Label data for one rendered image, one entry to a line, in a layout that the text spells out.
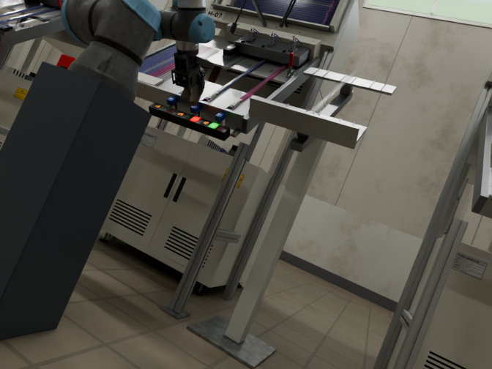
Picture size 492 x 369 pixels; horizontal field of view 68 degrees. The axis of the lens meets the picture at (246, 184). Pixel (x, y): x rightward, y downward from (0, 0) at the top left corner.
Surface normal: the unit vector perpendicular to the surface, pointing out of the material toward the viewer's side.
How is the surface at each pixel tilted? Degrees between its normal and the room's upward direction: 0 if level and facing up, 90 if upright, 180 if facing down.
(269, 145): 90
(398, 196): 90
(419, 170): 90
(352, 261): 90
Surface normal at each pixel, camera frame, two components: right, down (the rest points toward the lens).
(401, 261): -0.33, -0.20
